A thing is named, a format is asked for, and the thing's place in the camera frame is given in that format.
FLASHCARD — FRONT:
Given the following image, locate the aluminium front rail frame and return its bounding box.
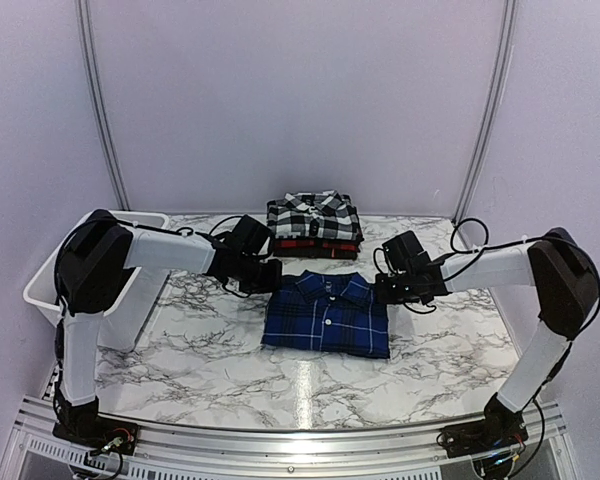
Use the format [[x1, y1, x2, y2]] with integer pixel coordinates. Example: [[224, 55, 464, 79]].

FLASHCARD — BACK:
[[0, 397, 583, 479]]

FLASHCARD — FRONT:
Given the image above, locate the red black shirt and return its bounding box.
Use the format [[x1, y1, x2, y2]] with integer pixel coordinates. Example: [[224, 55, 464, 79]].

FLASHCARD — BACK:
[[273, 236, 364, 260]]

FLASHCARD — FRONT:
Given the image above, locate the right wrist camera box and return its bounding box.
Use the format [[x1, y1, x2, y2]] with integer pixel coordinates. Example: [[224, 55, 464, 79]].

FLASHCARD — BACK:
[[381, 230, 431, 274]]

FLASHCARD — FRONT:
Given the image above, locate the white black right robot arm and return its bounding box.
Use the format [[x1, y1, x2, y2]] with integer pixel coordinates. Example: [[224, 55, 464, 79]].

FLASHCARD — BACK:
[[375, 227, 600, 457]]

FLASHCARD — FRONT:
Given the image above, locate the right aluminium wall post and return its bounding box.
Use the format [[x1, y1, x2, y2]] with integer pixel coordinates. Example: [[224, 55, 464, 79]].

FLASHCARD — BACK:
[[452, 0, 518, 223]]

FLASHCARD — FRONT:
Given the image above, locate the aluminium wall post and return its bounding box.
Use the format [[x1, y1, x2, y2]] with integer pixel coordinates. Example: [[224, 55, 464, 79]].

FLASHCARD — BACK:
[[75, 0, 131, 211], [452, 0, 518, 223]]

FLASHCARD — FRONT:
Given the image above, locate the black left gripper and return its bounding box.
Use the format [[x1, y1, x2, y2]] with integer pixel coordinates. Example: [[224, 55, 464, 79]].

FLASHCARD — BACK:
[[234, 253, 281, 293]]

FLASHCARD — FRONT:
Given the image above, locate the black white checked shirt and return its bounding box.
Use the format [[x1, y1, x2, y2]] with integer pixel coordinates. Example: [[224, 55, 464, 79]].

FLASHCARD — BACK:
[[266, 190, 363, 243]]

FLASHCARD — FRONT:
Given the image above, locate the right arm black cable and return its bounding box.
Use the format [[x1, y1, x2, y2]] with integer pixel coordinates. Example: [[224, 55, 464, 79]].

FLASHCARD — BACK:
[[449, 216, 494, 256]]

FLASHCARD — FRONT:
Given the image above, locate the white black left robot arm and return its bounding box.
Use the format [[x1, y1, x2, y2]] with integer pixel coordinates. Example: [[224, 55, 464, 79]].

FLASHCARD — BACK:
[[53, 209, 282, 447]]

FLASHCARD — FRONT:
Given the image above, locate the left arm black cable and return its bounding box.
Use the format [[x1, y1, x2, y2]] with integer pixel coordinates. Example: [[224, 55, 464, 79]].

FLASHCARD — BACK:
[[174, 214, 246, 241]]

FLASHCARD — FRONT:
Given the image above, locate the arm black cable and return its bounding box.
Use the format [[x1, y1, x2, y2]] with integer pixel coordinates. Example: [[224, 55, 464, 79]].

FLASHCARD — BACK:
[[174, 214, 246, 241], [449, 216, 494, 256]]

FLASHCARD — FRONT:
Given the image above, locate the blue plaid long sleeve shirt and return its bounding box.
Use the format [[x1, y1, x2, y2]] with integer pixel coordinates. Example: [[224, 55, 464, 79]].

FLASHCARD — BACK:
[[261, 271, 390, 359]]

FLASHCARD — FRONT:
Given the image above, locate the left aluminium wall post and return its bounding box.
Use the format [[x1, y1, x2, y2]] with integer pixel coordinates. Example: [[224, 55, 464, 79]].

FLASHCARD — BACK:
[[75, 0, 131, 211]]

